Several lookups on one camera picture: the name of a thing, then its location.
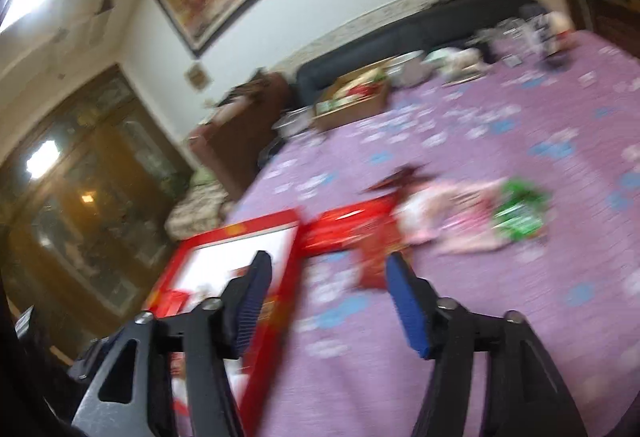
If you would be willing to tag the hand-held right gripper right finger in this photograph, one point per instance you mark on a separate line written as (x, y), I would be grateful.
(407, 307)

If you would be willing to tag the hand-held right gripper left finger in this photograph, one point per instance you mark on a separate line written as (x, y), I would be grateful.
(252, 302)

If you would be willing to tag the red gift box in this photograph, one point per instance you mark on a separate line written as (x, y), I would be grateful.
(225, 262)

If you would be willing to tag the long red snack packet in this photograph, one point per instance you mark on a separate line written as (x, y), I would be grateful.
(375, 262)
(340, 229)

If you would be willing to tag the green snack packet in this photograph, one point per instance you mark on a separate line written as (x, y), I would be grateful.
(520, 217)

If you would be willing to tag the floral purple tablecloth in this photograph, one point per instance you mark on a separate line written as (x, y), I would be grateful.
(500, 317)

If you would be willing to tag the brown patterned blanket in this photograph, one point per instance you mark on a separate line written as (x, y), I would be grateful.
(195, 212)

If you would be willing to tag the green pillow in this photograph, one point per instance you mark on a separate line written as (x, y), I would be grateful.
(201, 177)

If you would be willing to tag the brown armchair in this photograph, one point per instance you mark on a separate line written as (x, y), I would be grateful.
(240, 132)

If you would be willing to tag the clear plastic container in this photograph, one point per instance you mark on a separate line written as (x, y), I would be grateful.
(292, 122)

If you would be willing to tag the wooden cabinet with glass doors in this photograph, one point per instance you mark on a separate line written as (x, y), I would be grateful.
(90, 197)

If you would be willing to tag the cardboard box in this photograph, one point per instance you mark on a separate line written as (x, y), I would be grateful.
(350, 109)

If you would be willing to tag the pile of assorted snack packets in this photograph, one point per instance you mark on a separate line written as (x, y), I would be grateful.
(352, 89)

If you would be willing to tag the black leather sofa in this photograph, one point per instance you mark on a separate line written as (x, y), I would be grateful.
(400, 37)

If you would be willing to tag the clear glass cup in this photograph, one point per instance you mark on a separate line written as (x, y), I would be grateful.
(500, 34)

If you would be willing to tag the white bowl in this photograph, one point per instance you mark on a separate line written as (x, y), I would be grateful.
(561, 23)

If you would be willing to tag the small wall plaque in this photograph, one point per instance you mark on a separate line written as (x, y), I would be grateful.
(196, 76)

